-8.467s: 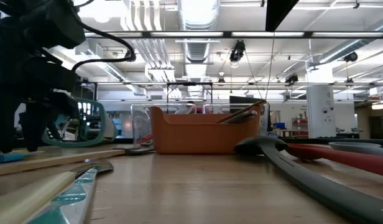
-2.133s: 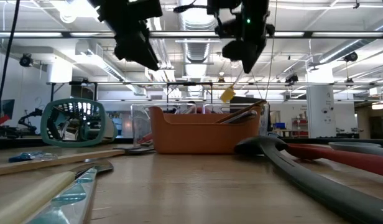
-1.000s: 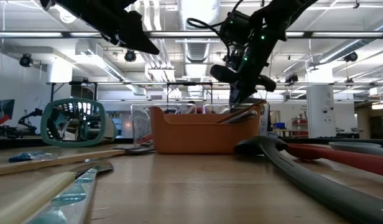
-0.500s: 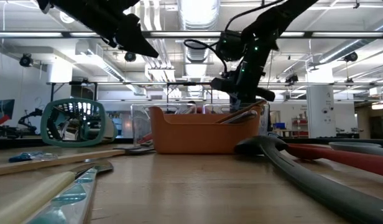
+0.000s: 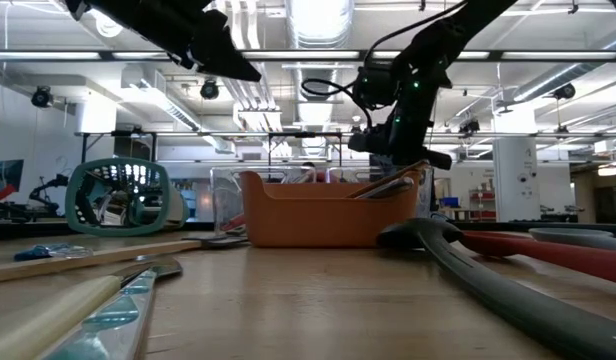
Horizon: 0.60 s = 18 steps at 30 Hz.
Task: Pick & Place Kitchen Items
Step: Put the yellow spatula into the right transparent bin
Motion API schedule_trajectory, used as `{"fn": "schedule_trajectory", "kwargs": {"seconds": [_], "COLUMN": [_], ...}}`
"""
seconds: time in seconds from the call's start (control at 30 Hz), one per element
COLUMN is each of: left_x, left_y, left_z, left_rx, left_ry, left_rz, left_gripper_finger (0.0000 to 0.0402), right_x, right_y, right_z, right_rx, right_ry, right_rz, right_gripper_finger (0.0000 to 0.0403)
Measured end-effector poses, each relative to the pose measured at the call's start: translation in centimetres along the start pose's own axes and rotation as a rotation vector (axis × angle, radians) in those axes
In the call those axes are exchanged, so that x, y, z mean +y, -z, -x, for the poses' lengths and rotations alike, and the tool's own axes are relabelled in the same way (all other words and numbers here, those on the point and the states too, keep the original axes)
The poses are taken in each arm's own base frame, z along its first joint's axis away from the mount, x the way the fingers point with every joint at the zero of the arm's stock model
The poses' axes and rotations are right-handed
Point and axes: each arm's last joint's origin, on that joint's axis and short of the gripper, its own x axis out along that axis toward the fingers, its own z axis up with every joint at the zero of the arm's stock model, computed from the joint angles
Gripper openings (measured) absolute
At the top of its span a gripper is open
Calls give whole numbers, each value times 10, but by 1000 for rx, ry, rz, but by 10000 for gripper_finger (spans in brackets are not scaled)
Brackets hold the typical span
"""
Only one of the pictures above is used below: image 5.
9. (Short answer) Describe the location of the silver ceiling air duct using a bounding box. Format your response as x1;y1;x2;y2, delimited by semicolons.
286;0;355;157

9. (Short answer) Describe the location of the grey spatula wooden handle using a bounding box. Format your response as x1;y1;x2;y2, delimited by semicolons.
0;234;250;285

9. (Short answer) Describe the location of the black slotted spoon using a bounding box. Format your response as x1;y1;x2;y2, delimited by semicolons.
376;218;616;360

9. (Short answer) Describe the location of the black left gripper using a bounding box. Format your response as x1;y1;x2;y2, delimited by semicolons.
152;0;263;82

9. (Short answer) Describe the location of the teal box grater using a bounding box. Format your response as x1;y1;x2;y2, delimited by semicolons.
65;157;190;238

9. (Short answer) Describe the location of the orange plastic bin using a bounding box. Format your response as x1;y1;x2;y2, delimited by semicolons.
239;169;423;249

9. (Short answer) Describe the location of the black metal rack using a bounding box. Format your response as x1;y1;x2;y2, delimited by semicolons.
80;130;344;169

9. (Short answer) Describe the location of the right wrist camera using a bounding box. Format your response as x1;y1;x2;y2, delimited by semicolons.
352;64;405;109

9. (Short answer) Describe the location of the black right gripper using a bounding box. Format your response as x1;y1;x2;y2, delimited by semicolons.
347;127;452;171

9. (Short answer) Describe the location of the wall screen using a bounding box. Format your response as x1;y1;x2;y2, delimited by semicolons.
0;159;25;202

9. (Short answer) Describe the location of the white pillar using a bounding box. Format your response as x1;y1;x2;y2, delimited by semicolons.
492;107;539;222

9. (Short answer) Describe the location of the red slotted spoon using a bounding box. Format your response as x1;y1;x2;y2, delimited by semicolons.
460;230;616;287

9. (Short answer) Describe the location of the grey spoon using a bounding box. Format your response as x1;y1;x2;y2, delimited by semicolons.
528;228;616;252

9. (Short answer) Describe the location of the red shelf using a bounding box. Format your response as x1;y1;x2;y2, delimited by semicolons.
470;187;497;221

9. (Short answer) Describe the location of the cream handle knife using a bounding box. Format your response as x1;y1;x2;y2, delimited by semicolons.
0;257;183;360

